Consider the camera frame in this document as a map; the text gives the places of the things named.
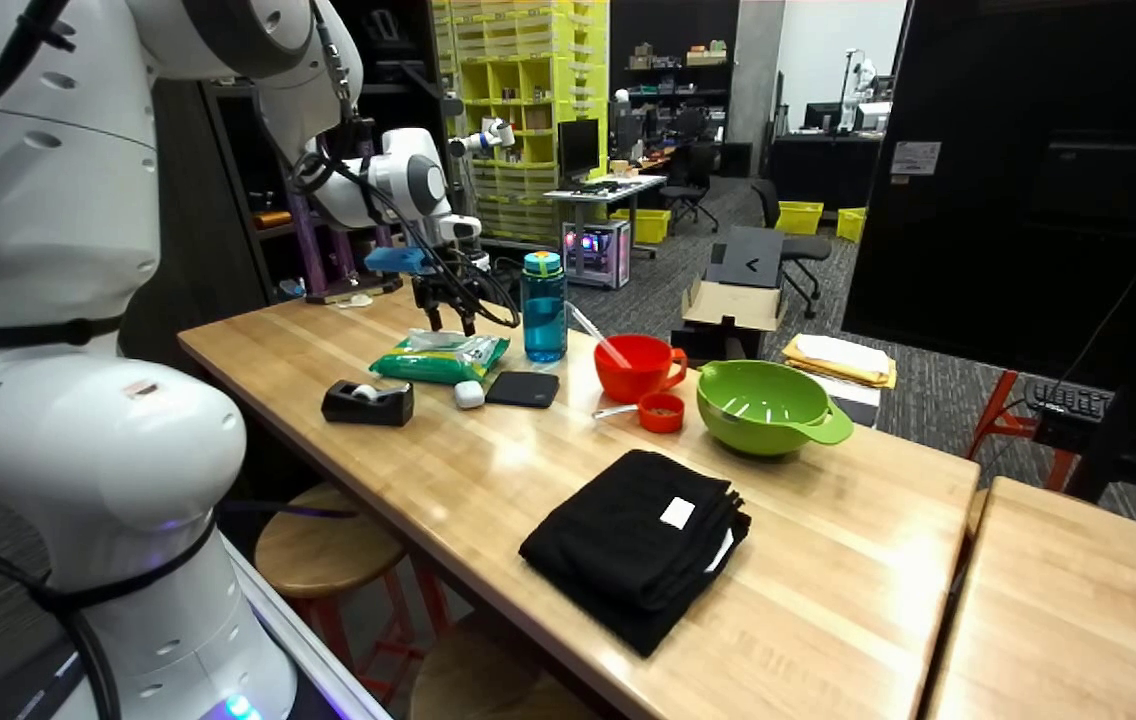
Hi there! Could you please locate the blue water bottle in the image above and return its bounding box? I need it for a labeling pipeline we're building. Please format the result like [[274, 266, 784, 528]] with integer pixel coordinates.
[[518, 249, 568, 366]]

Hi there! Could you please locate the green bowl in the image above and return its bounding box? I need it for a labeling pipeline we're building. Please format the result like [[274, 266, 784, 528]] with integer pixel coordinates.
[[694, 354, 858, 459]]

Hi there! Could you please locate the open cardboard box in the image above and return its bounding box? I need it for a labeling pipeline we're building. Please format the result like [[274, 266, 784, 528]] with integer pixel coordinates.
[[680, 277, 793, 337]]

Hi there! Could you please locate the green pack of wipes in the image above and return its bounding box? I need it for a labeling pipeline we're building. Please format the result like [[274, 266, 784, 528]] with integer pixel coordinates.
[[367, 326, 518, 389]]

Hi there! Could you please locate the white paper sign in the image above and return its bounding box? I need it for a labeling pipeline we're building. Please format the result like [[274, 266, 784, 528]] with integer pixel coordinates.
[[888, 137, 946, 184]]

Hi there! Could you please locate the black flat wallet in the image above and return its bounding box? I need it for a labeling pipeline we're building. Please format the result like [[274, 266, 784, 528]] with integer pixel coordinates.
[[482, 366, 563, 410]]

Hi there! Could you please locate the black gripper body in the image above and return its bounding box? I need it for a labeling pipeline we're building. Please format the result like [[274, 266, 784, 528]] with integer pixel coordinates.
[[410, 254, 501, 302]]

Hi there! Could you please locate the black tape dispenser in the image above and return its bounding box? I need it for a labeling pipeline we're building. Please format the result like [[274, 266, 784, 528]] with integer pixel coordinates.
[[320, 377, 418, 432]]

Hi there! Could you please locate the black folded cloth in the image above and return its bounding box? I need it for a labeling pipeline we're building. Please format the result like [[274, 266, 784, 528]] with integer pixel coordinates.
[[518, 445, 755, 659]]

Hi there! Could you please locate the small red measuring cup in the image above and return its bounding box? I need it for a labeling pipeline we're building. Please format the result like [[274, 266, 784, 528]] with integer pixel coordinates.
[[591, 385, 689, 435]]

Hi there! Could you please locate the yellow bin shelving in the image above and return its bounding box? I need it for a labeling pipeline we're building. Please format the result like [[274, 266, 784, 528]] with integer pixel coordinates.
[[430, 0, 612, 251]]

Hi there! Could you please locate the red metal stand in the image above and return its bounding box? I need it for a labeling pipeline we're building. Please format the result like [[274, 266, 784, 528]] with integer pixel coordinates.
[[966, 366, 1085, 496]]

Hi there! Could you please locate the black computer monitor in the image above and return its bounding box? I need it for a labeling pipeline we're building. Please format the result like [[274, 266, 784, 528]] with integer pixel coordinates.
[[556, 116, 604, 184]]

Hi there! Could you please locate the grey background desk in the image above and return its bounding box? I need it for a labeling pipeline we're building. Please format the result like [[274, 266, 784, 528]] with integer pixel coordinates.
[[541, 170, 668, 223]]

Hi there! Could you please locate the wooden board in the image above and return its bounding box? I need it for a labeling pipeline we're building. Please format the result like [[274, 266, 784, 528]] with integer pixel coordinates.
[[781, 330, 901, 390]]

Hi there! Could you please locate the round wooden stool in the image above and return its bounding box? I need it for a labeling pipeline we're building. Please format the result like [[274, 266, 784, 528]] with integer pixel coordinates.
[[252, 480, 452, 671], [404, 609, 602, 720]]

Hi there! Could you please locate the white plastic spoon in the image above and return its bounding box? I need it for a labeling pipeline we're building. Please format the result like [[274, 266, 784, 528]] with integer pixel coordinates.
[[563, 300, 636, 371]]

